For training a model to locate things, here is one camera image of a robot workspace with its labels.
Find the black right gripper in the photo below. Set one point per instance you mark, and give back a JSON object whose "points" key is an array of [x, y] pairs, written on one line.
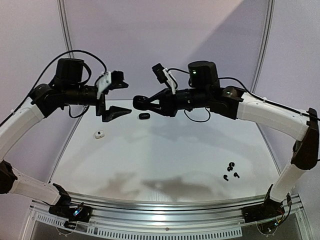
{"points": [[164, 101]]}

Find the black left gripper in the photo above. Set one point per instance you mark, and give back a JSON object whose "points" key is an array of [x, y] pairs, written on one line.
{"points": [[110, 114]]}

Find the black glossy charging case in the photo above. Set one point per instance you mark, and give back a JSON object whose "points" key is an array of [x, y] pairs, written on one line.
{"points": [[140, 102]]}

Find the white earbud charging case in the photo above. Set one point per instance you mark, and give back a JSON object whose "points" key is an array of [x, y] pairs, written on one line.
{"points": [[99, 134]]}

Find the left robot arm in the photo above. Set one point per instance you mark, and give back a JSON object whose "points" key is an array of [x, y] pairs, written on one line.
{"points": [[65, 89]]}

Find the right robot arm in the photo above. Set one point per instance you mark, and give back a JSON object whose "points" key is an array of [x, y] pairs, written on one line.
{"points": [[240, 104]]}

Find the black oval charging case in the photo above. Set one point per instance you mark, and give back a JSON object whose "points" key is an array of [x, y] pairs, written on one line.
{"points": [[144, 116]]}

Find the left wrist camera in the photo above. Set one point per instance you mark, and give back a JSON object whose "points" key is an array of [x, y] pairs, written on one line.
{"points": [[105, 79]]}

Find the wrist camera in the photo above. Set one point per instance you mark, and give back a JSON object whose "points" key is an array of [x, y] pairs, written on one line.
{"points": [[105, 79], [164, 76]]}

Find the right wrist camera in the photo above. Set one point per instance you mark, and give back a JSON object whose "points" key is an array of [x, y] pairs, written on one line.
{"points": [[164, 76]]}

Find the aluminium frame post left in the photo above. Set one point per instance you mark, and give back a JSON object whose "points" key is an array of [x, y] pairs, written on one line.
{"points": [[62, 11]]}

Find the aluminium front rail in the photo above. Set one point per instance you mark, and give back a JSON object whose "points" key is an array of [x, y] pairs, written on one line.
{"points": [[114, 219]]}

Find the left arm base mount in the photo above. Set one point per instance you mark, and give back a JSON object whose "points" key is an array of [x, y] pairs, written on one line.
{"points": [[74, 213]]}

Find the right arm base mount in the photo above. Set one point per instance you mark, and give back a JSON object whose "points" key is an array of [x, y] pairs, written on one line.
{"points": [[266, 210]]}

